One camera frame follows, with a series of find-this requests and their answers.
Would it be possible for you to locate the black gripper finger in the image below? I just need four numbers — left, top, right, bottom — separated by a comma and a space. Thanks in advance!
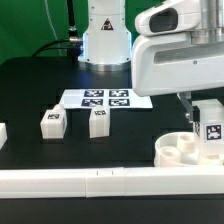
177, 92, 200, 123

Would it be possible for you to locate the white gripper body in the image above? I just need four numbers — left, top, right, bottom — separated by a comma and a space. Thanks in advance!
131, 32, 224, 96

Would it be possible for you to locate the white round stool seat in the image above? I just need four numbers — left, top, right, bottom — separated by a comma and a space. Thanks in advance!
154, 132, 224, 167

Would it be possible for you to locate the white sheet with tags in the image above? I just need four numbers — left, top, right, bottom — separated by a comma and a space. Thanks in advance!
60, 89, 153, 109

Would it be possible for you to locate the white front barrier rail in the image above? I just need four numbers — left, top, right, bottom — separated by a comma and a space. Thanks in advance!
0, 167, 224, 198

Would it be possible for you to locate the white barrier rail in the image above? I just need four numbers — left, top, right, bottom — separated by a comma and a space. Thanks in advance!
0, 167, 224, 198
0, 123, 7, 150

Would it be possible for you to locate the black cable with connector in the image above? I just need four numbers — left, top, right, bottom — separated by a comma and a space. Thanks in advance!
32, 0, 84, 63

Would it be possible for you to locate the thin grey cable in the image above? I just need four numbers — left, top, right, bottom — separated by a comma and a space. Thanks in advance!
44, 0, 64, 57

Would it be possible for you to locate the white left barrier rail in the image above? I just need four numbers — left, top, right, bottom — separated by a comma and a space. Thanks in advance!
0, 123, 7, 150

